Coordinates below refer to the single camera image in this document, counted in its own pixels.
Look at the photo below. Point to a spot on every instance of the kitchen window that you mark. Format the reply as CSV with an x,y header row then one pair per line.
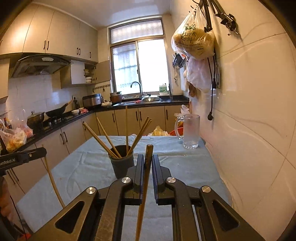
x,y
139,59

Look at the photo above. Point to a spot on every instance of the large hanging plastic bag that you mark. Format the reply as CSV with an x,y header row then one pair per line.
x,y
191,39

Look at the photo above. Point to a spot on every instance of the kitchen cabinets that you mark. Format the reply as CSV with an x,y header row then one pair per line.
x,y
59,144
39,29

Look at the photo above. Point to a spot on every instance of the plastic bag on counter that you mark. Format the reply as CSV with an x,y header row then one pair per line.
x,y
13,139

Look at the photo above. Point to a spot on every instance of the left hand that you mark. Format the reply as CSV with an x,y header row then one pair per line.
x,y
6,202

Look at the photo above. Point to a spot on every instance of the clear glass beer mug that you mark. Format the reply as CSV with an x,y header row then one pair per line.
x,y
191,127

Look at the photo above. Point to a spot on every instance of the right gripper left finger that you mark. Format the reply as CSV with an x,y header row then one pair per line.
x,y
97,214

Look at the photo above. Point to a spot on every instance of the yellow plastic bag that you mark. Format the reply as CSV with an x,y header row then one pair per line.
x,y
159,132

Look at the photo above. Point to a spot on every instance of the black wok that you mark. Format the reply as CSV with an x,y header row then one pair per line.
x,y
57,112

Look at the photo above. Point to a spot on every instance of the wooden chopstick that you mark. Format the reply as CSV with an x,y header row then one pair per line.
x,y
53,183
126,130
140,134
147,168
117,154
104,146

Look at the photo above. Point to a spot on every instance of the silver rice cooker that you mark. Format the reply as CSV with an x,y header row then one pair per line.
x,y
92,100

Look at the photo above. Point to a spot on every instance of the dark grey utensil holder cup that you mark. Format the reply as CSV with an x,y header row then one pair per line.
x,y
121,165

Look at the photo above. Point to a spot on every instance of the brown cooking pot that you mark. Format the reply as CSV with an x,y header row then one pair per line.
x,y
116,97

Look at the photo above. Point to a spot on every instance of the white hanging plastic bag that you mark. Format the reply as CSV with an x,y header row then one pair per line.
x,y
199,74

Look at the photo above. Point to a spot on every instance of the lower kitchen cabinets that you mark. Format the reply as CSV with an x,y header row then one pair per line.
x,y
59,144

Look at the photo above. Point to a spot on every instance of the steel pot lid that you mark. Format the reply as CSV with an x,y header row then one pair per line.
x,y
150,98

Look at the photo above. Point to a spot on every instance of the upper kitchen cabinets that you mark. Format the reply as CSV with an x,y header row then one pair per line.
x,y
39,29

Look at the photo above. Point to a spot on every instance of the white bowl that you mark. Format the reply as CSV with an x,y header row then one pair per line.
x,y
75,112

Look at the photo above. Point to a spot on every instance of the blue-grey table cloth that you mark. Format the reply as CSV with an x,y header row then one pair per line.
x,y
89,165

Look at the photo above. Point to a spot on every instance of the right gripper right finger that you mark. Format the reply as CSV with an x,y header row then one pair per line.
x,y
198,213

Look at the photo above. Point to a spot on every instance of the black range hood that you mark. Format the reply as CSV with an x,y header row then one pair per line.
x,y
38,64

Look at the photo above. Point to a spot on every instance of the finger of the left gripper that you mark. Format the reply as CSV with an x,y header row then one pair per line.
x,y
20,158

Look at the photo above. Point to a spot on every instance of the green dish soap bottle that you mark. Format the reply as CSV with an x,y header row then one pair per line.
x,y
163,89

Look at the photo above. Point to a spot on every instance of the steel pot with lid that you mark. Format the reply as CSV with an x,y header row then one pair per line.
x,y
35,121

